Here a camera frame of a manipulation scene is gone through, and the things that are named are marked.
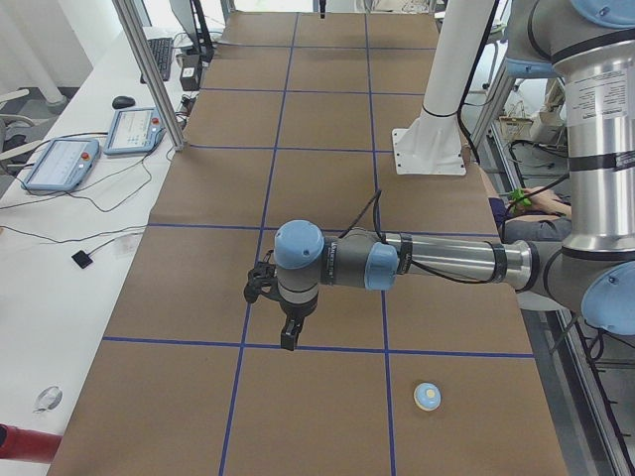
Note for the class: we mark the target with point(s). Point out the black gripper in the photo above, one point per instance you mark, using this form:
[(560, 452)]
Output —
[(296, 313)]

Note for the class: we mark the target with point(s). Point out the blue service bell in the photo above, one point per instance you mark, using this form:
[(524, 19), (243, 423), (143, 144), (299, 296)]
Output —
[(427, 396)]

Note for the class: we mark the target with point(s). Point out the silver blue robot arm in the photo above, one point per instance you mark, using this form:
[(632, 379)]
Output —
[(591, 45)]

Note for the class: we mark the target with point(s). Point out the brown paper table mat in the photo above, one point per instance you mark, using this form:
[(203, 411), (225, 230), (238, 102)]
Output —
[(431, 378)]

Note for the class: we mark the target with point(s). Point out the small black sensor pad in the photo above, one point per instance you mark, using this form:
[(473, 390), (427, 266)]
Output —
[(82, 259)]

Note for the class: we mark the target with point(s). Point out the far blue teach pendant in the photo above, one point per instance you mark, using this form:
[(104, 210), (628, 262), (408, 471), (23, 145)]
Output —
[(134, 131)]

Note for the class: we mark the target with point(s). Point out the blue teach pendant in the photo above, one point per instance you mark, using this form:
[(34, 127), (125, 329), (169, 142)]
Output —
[(134, 131), (63, 165)]

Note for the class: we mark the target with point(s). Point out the clear plastic tape piece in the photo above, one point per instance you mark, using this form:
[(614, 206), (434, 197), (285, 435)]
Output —
[(48, 399)]

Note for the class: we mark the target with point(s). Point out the black power box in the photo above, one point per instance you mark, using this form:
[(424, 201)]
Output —
[(190, 75)]

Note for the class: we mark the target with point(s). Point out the seated person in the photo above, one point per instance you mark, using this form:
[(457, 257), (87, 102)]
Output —
[(548, 219)]

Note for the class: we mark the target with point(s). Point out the near blue teach pendant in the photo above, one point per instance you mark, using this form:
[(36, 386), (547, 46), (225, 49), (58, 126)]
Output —
[(63, 165)]

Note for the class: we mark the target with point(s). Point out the black computer mouse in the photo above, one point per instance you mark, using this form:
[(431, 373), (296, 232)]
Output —
[(122, 101)]

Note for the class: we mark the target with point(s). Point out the red cylinder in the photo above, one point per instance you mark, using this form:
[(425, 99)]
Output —
[(28, 445)]

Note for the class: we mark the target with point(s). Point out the black keyboard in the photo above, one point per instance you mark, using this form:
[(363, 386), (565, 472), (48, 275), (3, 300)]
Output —
[(162, 51)]

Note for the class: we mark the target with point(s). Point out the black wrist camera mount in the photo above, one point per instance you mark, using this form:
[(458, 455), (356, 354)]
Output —
[(262, 281)]

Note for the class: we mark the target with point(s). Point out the white camera mast with base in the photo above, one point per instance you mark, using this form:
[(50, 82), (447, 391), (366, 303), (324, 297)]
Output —
[(431, 145)]

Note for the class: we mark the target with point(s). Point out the green handled tool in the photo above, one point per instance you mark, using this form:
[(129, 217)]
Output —
[(518, 201)]

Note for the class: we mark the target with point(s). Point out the aluminium frame post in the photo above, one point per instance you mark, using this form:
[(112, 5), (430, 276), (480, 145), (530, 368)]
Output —
[(133, 29)]

